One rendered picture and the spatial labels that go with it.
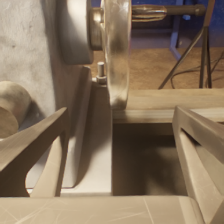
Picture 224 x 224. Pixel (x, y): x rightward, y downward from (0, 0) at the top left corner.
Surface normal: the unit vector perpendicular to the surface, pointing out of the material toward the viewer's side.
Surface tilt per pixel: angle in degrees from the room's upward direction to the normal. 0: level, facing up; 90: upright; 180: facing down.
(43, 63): 76
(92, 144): 0
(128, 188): 5
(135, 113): 48
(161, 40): 90
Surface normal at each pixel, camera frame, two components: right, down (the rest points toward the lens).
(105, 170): -0.02, -0.80
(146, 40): 0.00, 0.60
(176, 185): -0.37, -0.75
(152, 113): -0.01, -0.09
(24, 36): 0.00, 0.39
